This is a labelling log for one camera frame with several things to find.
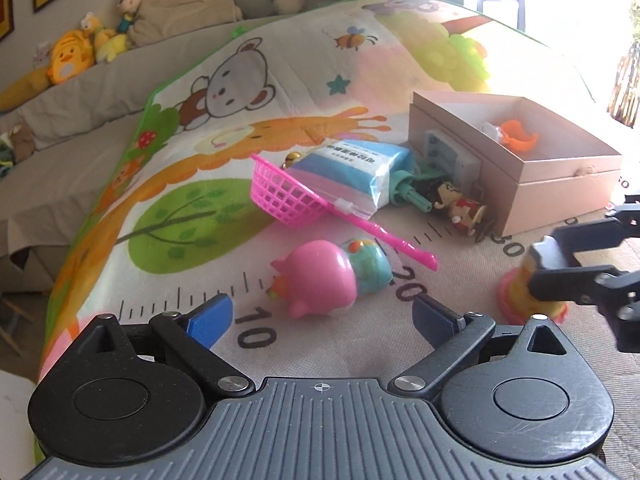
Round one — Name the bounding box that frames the yellow pink stacking toy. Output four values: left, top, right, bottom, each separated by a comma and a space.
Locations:
497, 252, 568, 325

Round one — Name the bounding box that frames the cartoon boy keychain figure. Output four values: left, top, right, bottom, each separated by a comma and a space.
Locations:
433, 181, 488, 237

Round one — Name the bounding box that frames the pink round bird toy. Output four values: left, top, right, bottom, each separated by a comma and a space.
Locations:
267, 237, 393, 318

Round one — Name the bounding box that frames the orange plastic mold toy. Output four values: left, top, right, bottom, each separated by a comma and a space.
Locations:
499, 119, 538, 153

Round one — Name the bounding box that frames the grey battery charger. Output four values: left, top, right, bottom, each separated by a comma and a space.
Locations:
423, 129, 482, 192

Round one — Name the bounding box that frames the pink cardboard box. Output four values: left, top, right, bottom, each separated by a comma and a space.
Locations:
409, 91, 623, 236

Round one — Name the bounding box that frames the white small toy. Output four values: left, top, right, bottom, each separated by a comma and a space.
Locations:
480, 122, 502, 143

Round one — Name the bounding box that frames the teal plastic roller toy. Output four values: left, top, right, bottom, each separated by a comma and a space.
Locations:
388, 168, 448, 212

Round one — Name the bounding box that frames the pink plastic net scoop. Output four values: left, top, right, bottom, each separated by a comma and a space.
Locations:
250, 154, 439, 272

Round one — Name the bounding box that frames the blue white wipes pack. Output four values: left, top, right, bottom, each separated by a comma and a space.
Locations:
286, 140, 414, 219

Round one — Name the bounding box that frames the colourful cartoon play mat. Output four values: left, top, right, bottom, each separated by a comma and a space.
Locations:
34, 0, 640, 466

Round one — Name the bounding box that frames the yellow duck plush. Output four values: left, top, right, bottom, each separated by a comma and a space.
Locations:
80, 12, 129, 63

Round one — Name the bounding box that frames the yellow tiger plush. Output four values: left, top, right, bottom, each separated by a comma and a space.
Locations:
47, 29, 96, 84

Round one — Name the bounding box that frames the beige pillow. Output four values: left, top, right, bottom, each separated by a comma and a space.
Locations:
127, 0, 242, 48

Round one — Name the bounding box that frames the small doll figure plush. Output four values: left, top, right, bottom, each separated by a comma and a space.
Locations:
116, 0, 142, 34

